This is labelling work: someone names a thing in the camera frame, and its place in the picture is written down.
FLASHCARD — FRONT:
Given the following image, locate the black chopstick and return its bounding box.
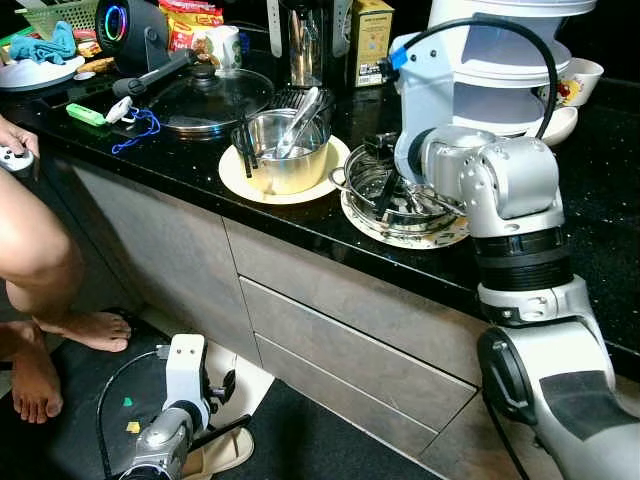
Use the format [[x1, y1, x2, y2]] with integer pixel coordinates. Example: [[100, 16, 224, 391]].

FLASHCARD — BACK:
[[240, 118, 259, 173], [372, 160, 401, 221], [233, 120, 251, 179]]

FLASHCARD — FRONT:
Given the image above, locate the white handheld controller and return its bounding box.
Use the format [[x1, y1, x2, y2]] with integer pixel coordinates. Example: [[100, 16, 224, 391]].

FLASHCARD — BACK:
[[0, 145, 36, 179]]

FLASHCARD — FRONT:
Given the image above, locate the person hand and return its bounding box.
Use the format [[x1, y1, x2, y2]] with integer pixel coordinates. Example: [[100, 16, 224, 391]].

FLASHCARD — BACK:
[[0, 113, 41, 161]]

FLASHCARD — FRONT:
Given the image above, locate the beige slipper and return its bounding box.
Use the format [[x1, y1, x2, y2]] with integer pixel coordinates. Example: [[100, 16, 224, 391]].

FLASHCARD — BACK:
[[183, 415, 257, 479]]

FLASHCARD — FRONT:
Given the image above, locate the steel spoon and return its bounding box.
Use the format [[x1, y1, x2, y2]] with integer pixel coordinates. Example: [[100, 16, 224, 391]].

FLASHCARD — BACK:
[[273, 86, 326, 161]]

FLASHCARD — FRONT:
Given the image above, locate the black floor mat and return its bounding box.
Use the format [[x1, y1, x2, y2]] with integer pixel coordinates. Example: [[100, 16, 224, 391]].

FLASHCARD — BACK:
[[210, 378, 446, 480]]

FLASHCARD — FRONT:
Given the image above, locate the white floral plate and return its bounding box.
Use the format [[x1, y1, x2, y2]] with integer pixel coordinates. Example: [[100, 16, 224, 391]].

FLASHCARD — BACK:
[[340, 185, 471, 251]]

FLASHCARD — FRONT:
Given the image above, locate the steel pot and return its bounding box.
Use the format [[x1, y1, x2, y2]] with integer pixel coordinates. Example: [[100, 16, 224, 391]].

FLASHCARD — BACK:
[[232, 108, 333, 197]]

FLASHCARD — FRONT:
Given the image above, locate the grey drawer front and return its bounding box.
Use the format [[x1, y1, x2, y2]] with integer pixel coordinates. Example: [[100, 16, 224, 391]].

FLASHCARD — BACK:
[[240, 278, 481, 433], [253, 335, 443, 463], [222, 216, 491, 386]]

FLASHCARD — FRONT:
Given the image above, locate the yellow carton box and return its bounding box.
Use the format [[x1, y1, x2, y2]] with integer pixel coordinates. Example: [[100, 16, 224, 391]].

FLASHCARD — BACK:
[[348, 0, 397, 89]]

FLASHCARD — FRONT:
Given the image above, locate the steel tumbler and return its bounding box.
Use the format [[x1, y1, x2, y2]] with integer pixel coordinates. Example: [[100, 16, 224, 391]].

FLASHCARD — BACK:
[[282, 0, 331, 91]]

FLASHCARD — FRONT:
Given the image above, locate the black stool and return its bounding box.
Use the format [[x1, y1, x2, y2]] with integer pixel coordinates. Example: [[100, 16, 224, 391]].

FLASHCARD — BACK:
[[0, 305, 176, 480]]

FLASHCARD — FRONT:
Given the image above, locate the yellow plate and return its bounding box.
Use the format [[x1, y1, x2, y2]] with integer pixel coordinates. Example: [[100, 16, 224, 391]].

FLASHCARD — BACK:
[[217, 134, 352, 207]]

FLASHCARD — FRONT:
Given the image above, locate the white ceramic soup spoon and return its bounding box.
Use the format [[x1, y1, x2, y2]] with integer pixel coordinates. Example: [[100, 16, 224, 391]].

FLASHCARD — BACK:
[[528, 105, 581, 149]]

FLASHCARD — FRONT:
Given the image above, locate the glass pan lid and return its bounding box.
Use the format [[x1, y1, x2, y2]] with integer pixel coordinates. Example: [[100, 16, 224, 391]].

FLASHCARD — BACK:
[[150, 66, 277, 139]]

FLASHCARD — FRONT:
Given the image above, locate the person bare leg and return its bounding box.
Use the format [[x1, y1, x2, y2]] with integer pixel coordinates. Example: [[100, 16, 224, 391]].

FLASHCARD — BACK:
[[0, 318, 65, 426], [0, 165, 133, 353]]

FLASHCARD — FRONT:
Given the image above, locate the red noodle packet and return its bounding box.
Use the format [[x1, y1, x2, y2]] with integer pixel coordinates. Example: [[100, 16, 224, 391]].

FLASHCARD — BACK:
[[158, 0, 227, 51]]

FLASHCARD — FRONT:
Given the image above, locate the green lighter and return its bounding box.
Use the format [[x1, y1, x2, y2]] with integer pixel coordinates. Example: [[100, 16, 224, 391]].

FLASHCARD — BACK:
[[65, 102, 109, 128]]

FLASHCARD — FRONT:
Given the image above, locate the green plastic basket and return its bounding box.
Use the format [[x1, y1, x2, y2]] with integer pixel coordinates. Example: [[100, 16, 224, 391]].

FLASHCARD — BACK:
[[18, 0, 101, 39]]

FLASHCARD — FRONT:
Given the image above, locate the teal cloth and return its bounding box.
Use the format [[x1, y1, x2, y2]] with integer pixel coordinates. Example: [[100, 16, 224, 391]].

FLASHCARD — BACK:
[[8, 22, 79, 66]]

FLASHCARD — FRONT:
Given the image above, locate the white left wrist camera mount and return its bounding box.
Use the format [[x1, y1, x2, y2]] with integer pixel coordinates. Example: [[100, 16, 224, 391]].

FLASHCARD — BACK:
[[163, 334, 209, 409]]

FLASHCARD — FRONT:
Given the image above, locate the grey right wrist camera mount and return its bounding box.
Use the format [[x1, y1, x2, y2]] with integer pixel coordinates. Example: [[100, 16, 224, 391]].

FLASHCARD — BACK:
[[388, 33, 459, 186]]

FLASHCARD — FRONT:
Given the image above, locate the black wire trivet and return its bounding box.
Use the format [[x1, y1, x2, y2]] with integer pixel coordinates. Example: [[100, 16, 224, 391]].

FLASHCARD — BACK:
[[262, 85, 336, 131]]

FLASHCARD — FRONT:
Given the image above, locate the steel bowl with handles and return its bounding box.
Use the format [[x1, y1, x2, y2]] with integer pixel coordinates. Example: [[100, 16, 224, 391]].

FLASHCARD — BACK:
[[330, 138, 469, 239]]

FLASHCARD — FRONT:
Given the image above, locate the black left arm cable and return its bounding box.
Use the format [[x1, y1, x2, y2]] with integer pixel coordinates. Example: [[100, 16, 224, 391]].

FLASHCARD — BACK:
[[94, 346, 171, 480]]

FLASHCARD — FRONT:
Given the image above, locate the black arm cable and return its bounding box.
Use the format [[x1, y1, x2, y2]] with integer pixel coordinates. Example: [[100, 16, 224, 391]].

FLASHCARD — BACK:
[[94, 346, 171, 480], [380, 14, 561, 141]]

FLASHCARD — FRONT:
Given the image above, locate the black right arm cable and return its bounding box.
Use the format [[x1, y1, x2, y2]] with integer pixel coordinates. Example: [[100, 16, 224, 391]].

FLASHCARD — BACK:
[[380, 14, 561, 141]]

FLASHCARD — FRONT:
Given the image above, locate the black pan handle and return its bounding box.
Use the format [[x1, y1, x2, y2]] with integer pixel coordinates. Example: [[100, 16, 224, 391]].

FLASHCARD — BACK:
[[112, 48, 201, 101]]

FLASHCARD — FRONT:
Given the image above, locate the white fob blue lanyard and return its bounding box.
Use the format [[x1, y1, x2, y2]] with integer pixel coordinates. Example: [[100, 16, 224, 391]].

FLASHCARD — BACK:
[[104, 94, 164, 156]]

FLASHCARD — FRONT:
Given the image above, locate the black speaker light ring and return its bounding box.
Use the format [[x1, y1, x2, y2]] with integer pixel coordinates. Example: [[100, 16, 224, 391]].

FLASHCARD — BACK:
[[95, 0, 173, 76]]

